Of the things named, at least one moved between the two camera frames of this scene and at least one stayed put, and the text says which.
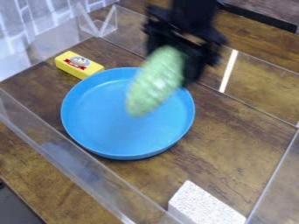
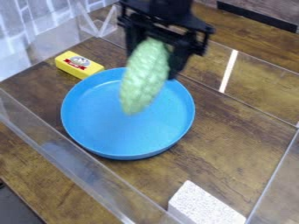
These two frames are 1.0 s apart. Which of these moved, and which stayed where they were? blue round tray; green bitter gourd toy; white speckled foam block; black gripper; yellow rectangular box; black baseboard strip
Moved: black gripper; green bitter gourd toy
Stayed: blue round tray; black baseboard strip; white speckled foam block; yellow rectangular box
